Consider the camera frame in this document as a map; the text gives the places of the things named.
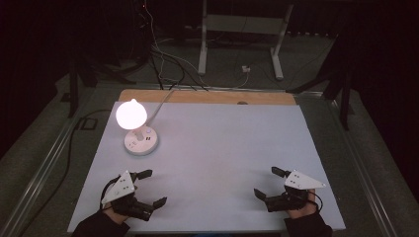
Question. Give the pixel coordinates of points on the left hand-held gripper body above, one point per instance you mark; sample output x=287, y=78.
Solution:
x=119, y=188

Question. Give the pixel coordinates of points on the black floor box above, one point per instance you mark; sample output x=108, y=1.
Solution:
x=88, y=123

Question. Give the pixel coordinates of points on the person's right hand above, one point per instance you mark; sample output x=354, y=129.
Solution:
x=311, y=207

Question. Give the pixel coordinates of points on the wooden board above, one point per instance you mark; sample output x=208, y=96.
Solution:
x=210, y=97

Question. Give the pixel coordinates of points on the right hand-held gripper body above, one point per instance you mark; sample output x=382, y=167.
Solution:
x=301, y=181

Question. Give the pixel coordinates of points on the white metal stand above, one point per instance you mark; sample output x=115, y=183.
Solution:
x=243, y=24

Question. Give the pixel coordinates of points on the white desk lamp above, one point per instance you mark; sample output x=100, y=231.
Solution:
x=131, y=115

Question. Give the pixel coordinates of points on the black stand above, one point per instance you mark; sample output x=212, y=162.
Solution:
x=342, y=89
x=74, y=82

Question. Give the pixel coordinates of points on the person's left hand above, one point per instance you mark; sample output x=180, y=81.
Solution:
x=115, y=215

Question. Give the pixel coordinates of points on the white plug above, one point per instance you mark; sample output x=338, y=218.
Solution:
x=245, y=69

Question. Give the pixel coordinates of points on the metal floor rail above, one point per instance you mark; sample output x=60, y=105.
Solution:
x=42, y=164
x=359, y=158

